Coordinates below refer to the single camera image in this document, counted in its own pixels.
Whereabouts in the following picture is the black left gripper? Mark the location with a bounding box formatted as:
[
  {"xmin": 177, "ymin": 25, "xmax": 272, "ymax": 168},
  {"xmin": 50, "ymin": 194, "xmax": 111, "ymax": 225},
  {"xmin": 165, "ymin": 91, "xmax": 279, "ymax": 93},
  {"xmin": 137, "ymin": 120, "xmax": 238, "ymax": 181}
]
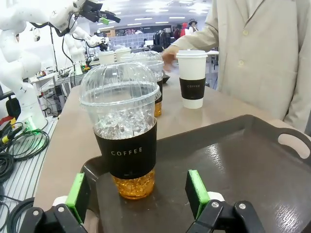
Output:
[{"xmin": 81, "ymin": 0, "xmax": 121, "ymax": 25}]

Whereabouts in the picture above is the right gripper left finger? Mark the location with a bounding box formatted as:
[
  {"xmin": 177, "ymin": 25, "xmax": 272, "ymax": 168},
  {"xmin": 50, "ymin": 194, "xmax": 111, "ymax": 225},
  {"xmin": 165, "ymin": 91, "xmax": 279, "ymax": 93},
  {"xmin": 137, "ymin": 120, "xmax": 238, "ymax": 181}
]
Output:
[{"xmin": 18, "ymin": 172, "xmax": 92, "ymax": 233}]

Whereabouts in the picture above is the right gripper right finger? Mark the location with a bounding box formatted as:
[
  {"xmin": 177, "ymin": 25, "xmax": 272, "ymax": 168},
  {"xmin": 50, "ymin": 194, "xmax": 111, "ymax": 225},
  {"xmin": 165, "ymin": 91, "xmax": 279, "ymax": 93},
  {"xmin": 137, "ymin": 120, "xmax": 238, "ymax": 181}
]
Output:
[{"xmin": 185, "ymin": 169, "xmax": 266, "ymax": 233}]

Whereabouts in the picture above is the clear iced coffee cup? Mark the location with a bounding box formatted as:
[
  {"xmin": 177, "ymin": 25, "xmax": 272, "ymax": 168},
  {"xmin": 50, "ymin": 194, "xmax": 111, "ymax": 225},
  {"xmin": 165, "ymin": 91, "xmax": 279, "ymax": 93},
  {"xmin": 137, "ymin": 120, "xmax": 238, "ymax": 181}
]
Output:
[
  {"xmin": 79, "ymin": 61, "xmax": 162, "ymax": 200},
  {"xmin": 132, "ymin": 50, "xmax": 165, "ymax": 118}
]

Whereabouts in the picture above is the person's left forearm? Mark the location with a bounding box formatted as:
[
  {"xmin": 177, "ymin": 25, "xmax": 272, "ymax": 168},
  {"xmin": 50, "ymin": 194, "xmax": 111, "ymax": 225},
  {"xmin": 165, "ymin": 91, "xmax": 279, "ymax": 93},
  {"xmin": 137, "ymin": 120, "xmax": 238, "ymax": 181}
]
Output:
[{"xmin": 283, "ymin": 48, "xmax": 311, "ymax": 133}]

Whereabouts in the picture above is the person's right forearm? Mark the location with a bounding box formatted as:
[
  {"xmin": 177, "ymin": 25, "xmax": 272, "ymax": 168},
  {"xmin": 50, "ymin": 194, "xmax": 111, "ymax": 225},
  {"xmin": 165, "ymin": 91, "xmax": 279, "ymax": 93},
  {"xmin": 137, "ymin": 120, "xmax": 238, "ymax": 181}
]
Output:
[{"xmin": 170, "ymin": 25, "xmax": 219, "ymax": 53}]

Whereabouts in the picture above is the brown plastic serving tray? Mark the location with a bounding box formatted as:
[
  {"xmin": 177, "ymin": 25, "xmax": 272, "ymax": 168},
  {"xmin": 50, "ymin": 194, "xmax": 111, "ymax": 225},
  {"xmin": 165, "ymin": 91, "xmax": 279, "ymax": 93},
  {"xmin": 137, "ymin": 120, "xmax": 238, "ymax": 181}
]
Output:
[{"xmin": 80, "ymin": 114, "xmax": 311, "ymax": 233}]

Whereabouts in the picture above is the person's right hand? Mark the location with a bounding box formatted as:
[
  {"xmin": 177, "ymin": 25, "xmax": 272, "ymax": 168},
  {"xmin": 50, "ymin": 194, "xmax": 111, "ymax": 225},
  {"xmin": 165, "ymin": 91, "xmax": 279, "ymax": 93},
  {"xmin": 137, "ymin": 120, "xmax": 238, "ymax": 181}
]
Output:
[{"xmin": 161, "ymin": 45, "xmax": 180, "ymax": 72}]

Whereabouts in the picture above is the black office chair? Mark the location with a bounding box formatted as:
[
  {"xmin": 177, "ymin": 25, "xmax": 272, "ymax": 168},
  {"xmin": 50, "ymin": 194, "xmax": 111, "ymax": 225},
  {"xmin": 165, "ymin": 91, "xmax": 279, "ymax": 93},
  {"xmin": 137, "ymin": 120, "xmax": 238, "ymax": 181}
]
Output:
[{"xmin": 5, "ymin": 95, "xmax": 22, "ymax": 120}]

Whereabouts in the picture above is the person in beige jacket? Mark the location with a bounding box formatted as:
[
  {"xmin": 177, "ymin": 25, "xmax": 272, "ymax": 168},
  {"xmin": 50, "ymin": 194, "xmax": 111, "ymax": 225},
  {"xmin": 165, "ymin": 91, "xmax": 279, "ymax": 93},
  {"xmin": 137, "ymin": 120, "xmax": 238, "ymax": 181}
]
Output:
[{"xmin": 170, "ymin": 0, "xmax": 311, "ymax": 134}]

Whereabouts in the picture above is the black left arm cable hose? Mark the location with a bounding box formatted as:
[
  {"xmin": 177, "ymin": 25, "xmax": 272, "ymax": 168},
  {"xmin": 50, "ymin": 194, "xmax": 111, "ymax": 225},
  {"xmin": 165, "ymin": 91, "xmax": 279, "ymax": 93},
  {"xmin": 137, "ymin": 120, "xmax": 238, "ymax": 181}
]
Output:
[{"xmin": 29, "ymin": 11, "xmax": 79, "ymax": 37}]

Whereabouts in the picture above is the black coiled cable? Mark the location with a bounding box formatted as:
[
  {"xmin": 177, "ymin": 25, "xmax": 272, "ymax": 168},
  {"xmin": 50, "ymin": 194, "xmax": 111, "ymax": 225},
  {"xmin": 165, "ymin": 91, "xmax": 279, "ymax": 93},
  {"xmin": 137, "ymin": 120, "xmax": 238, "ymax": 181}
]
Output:
[
  {"xmin": 5, "ymin": 197, "xmax": 36, "ymax": 233},
  {"xmin": 0, "ymin": 128, "xmax": 51, "ymax": 161}
]

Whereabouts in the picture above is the aluminium frame bench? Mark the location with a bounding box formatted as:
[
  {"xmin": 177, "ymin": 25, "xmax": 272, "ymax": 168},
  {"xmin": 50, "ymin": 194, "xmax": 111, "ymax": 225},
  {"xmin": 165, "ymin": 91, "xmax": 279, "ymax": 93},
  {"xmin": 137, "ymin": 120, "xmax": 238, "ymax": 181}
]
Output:
[{"xmin": 0, "ymin": 116, "xmax": 59, "ymax": 211}]

